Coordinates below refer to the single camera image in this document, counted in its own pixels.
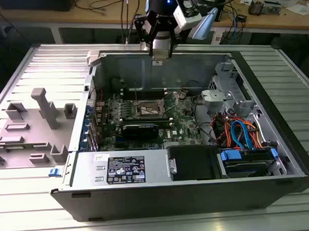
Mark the hard disk in blue carrier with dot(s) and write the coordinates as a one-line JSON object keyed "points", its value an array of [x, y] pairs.
{"points": [[247, 165]]}

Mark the green motherboard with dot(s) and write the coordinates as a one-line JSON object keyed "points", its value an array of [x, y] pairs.
{"points": [[180, 114]]}

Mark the small black box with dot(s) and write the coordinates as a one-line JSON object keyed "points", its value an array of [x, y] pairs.
{"points": [[242, 17]]}

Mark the blue plastic clip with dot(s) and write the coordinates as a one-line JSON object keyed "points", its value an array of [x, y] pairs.
{"points": [[54, 172]]}

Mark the round coin battery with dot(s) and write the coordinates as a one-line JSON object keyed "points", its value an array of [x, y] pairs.
{"points": [[181, 95]]}

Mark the black open PC case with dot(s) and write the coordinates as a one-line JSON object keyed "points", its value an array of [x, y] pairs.
{"points": [[172, 201]]}

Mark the black box on desk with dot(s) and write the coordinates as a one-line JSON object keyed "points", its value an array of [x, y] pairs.
{"points": [[39, 4]]}

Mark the silver power supply with label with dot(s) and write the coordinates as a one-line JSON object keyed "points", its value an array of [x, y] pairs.
{"points": [[90, 163]]}

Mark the metal CPU socket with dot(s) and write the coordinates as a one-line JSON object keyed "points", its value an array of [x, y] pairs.
{"points": [[149, 109]]}

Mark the wooden desk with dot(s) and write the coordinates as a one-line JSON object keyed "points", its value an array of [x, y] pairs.
{"points": [[90, 16], [268, 21]]}

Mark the black-faced white wrist camera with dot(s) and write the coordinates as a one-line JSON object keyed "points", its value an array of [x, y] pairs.
{"points": [[188, 20]]}

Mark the silver CPU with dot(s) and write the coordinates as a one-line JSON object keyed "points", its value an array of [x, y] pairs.
{"points": [[160, 54]]}

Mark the black computer tower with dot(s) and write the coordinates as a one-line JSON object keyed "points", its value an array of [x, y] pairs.
{"points": [[222, 13]]}

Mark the grey electronic device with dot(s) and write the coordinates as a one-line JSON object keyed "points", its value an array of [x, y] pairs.
{"points": [[272, 7]]}

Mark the white paper sheets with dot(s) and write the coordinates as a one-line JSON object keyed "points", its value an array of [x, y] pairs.
{"points": [[299, 9]]}

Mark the grey parts rack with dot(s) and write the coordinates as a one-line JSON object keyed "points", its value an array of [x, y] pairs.
{"points": [[31, 140]]}

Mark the silver metal drive cage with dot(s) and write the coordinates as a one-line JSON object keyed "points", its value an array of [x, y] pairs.
{"points": [[220, 98]]}

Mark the white label sheet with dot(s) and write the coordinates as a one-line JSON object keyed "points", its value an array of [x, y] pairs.
{"points": [[217, 37]]}

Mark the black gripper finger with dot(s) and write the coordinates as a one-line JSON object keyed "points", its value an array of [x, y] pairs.
{"points": [[144, 29], [172, 33]]}

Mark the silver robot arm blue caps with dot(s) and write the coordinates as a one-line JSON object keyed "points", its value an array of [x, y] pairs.
{"points": [[204, 25]]}

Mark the copper coil transformer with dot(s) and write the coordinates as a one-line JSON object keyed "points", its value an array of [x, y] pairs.
{"points": [[256, 6]]}

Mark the blue card retainer strip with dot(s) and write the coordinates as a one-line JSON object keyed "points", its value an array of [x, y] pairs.
{"points": [[86, 123]]}

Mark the black graphics card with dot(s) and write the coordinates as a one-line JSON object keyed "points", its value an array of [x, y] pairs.
{"points": [[140, 132]]}

